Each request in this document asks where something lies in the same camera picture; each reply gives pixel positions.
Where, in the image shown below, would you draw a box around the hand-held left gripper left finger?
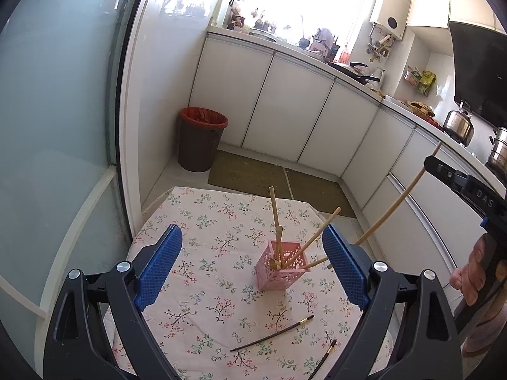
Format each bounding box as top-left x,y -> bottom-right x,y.
43,224 -> 183,380

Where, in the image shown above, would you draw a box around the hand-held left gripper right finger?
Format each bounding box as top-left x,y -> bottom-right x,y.
322,224 -> 464,380

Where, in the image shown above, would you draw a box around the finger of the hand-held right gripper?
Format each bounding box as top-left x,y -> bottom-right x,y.
424,155 -> 469,193

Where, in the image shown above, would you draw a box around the pink perforated chopstick holder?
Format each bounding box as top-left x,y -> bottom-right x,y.
254,238 -> 310,291

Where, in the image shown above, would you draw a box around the black chopstick gold band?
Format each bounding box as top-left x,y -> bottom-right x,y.
307,339 -> 337,380
230,315 -> 315,352

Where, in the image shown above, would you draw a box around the person's right hand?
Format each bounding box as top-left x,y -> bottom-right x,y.
449,233 -> 494,306

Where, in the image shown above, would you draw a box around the steel kettle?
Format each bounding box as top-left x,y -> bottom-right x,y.
443,101 -> 475,146

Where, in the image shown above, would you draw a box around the steel cooking pot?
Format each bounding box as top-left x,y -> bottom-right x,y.
485,127 -> 507,172

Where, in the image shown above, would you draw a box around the floral tablecloth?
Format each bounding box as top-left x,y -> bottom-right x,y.
105,186 -> 395,380

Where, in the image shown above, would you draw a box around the dish of food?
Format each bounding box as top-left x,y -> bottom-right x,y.
407,101 -> 436,118

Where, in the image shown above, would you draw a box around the olive floor mat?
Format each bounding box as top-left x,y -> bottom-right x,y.
286,170 -> 357,219
209,150 -> 292,199

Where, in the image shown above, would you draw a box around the yellow green food package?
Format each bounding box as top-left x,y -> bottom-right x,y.
419,70 -> 437,96

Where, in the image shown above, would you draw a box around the black range hood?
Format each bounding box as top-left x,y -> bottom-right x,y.
449,21 -> 507,121

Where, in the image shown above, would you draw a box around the white jug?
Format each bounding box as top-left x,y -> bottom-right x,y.
363,67 -> 386,90

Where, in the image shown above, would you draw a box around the brown trash bin red liner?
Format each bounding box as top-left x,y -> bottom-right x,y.
177,107 -> 229,173

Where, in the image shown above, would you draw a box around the black frying pan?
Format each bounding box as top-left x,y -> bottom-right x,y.
328,62 -> 382,85

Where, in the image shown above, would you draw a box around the white water heater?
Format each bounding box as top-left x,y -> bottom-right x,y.
369,0 -> 409,43

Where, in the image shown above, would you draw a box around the white lower kitchen cabinets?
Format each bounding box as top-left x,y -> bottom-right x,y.
188,28 -> 507,286

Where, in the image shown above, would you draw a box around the frosted glass sliding door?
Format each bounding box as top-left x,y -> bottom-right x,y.
0,0 -> 137,380

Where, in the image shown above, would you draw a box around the countertop utensil rack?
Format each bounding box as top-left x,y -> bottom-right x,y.
308,27 -> 342,61

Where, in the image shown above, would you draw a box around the steel sink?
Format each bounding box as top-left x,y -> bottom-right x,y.
249,29 -> 279,43

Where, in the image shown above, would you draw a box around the white upper wall cabinet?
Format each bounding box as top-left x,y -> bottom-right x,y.
406,0 -> 500,33

